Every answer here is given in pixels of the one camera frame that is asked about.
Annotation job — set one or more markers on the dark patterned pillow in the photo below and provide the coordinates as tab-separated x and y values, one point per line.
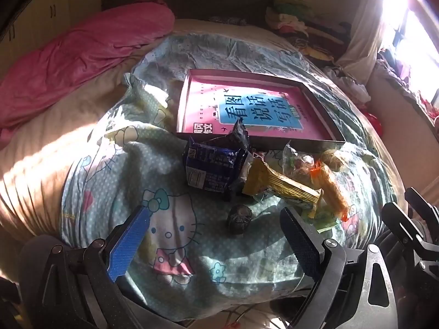
224	20

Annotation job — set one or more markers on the clear candy packet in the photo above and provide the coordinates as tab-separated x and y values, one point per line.
298	161

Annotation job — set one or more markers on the shallow cardboard box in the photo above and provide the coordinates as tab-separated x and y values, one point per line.
308	145

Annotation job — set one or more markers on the pink blanket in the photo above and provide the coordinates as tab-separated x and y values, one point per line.
85	51

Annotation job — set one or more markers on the black snack packet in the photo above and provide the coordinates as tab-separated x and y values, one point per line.
240	137

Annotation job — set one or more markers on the cartoon cat printed blanket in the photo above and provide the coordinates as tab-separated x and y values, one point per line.
120	178

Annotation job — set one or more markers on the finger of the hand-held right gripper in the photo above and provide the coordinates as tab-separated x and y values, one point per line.
404	229
423	209

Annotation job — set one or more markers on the pink book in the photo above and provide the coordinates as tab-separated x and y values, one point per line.
205	109

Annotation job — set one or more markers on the yellow snack bar packet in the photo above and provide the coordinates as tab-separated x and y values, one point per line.
281	181

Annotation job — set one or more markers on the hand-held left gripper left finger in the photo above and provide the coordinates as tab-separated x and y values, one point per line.
130	243

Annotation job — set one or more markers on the cream wardrobe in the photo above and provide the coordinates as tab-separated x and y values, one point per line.
68	10

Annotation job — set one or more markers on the pastry in clear wrapper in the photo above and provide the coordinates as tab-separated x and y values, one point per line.
332	160

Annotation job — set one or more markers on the beige curtain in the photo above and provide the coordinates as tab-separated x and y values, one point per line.
367	34

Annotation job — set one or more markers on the dark headboard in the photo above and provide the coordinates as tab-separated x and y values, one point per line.
205	3

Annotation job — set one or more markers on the small dark red snack packet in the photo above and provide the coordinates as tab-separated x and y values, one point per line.
240	220

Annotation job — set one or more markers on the white pink floral bag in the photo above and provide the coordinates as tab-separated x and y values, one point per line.
349	82

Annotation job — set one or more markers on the orange bread packet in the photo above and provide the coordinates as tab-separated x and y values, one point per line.
332	192

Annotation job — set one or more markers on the beige bed sheet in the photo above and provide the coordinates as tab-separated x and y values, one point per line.
41	150

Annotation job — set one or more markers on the pile of folded clothes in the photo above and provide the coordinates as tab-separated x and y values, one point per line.
301	24

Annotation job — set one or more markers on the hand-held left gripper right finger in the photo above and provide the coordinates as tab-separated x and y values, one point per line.
303	243

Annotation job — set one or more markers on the red bag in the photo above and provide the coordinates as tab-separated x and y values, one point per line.
374	123

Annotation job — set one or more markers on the clothes heap by window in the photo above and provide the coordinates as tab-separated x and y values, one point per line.
401	72

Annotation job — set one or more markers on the dark blue snack packet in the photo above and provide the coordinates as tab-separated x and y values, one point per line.
205	164

